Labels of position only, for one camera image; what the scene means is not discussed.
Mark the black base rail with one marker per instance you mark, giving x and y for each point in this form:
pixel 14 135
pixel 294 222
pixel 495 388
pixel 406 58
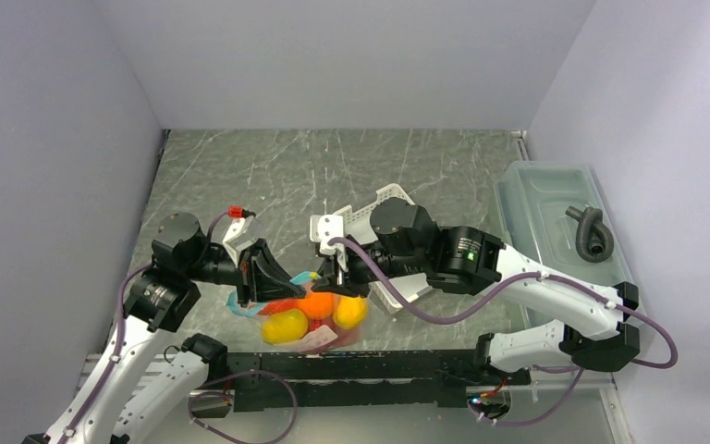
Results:
pixel 263 380

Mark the yellow mango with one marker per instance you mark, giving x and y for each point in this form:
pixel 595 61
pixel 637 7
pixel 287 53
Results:
pixel 350 312

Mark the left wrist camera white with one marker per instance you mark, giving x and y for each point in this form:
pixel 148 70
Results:
pixel 242 233

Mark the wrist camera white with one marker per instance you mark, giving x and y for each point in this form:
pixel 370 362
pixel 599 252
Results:
pixel 242 233
pixel 324 230

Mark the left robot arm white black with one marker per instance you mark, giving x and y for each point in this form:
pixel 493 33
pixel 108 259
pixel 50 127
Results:
pixel 151 305

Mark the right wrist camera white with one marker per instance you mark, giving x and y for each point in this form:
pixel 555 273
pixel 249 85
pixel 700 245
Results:
pixel 324 230

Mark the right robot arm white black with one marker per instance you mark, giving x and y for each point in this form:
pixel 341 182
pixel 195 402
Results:
pixel 587 323

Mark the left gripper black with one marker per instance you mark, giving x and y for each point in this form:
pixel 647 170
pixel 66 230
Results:
pixel 260 277

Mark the orange fruit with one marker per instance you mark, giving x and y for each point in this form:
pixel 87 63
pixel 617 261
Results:
pixel 318 305

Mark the clear zip top bag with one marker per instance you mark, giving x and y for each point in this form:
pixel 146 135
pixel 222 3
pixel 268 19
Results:
pixel 297 318

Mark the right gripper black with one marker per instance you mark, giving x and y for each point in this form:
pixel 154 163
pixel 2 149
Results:
pixel 328 277

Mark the clear plastic storage bin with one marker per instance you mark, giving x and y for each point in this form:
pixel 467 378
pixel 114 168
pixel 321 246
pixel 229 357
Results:
pixel 528 212

